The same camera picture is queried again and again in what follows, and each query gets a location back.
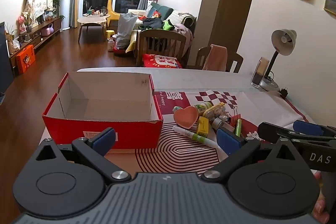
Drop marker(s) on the pink flower vase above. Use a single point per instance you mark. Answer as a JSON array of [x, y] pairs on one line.
[[21, 24]]

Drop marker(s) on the pink binder clip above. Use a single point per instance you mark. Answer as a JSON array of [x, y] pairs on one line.
[[233, 119]]

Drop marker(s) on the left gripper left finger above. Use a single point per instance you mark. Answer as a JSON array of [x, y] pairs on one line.
[[91, 152]]

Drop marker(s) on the orange gift box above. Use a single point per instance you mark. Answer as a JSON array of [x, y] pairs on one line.
[[25, 58]]

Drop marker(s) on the clear jar silver lid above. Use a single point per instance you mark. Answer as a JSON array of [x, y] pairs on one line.
[[219, 123]]

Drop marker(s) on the wooden chair with towel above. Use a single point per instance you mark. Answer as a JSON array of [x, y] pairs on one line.
[[234, 60]]

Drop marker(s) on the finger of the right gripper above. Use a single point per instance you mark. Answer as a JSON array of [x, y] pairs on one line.
[[271, 133], [313, 129]]

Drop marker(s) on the red cardboard box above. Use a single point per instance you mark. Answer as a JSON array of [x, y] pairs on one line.
[[86, 103]]

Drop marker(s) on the pink heart dish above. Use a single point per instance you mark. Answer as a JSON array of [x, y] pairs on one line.
[[186, 117]]

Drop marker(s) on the white coffee table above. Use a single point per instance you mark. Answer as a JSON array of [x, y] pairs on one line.
[[91, 21]]

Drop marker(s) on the yellow small box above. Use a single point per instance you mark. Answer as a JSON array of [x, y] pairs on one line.
[[203, 127]]

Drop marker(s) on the yellow giraffe toy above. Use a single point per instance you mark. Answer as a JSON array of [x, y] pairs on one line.
[[113, 16]]

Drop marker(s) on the yellow stool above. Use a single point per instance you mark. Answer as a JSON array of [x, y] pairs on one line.
[[109, 33]]

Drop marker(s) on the red white table mat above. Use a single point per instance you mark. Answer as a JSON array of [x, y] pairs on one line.
[[177, 153]]

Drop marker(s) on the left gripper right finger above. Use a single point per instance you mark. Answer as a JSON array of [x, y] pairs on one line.
[[240, 151]]

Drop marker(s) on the red printed seat cushion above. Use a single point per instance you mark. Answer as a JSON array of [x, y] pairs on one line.
[[159, 61]]

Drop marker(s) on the wooden tv console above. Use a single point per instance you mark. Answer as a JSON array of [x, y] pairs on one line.
[[37, 37]]

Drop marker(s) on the wooden chair with cushion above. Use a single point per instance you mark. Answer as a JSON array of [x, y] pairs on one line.
[[159, 42]]

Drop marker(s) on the sofa with clothes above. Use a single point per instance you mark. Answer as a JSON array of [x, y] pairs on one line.
[[183, 23]]

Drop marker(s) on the white green marker pen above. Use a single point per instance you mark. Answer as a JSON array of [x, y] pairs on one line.
[[195, 137]]

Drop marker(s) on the green highlighter tube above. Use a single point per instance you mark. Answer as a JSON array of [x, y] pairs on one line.
[[238, 128]]

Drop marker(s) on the black power plug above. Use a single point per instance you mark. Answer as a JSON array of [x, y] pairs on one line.
[[283, 93]]

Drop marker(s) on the pink toy kettle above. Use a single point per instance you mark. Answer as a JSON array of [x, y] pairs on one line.
[[47, 31]]

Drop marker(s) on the toothpick jar green lid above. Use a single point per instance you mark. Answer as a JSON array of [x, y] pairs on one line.
[[202, 107]]

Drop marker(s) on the person right hand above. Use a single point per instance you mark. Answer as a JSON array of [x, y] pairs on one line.
[[319, 212]]

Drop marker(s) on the yellow correction tape dispenser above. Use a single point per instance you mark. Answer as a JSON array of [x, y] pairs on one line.
[[215, 111]]

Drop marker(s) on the grey plastic bag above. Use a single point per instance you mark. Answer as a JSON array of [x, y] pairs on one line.
[[126, 24]]

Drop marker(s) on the pink towel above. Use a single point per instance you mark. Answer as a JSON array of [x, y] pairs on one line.
[[216, 59]]

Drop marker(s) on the glass jar dark contents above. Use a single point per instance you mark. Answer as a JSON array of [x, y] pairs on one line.
[[259, 72]]

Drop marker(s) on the black television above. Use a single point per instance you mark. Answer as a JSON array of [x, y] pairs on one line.
[[6, 74]]

